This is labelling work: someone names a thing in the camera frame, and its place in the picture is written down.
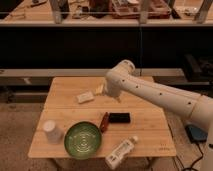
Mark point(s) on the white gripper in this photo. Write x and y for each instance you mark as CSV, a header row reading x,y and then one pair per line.
x,y
110,89

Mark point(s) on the red pepper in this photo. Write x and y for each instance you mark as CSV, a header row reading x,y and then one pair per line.
x,y
104,123

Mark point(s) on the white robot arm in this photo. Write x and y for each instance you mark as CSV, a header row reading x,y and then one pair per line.
x,y
195,107

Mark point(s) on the black rectangular block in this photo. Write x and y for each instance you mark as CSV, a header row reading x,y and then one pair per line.
x,y
119,118

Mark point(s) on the green round plate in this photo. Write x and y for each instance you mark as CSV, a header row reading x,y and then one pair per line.
x,y
82,140

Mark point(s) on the white plastic bottle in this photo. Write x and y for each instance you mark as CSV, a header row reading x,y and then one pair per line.
x,y
116,157

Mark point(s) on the white paper cup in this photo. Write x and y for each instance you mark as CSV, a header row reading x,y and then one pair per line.
x,y
53,133

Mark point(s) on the blue object on floor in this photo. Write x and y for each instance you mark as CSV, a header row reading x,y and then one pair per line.
x,y
195,134

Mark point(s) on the wooden shelf with clutter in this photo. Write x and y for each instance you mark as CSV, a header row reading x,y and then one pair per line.
x,y
107,13

